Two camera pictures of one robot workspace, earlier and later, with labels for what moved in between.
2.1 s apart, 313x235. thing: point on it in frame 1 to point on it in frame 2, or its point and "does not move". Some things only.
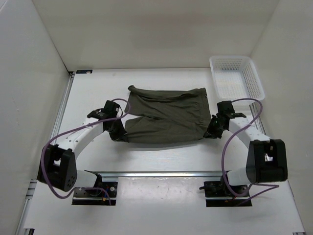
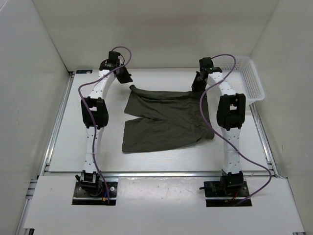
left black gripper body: x=117 y=130 to x=121 y=73
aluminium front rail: x=157 y=174 does not move
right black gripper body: x=214 y=129 to x=198 y=84
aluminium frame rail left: x=20 y=230 does not move
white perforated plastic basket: x=236 y=78 does not move
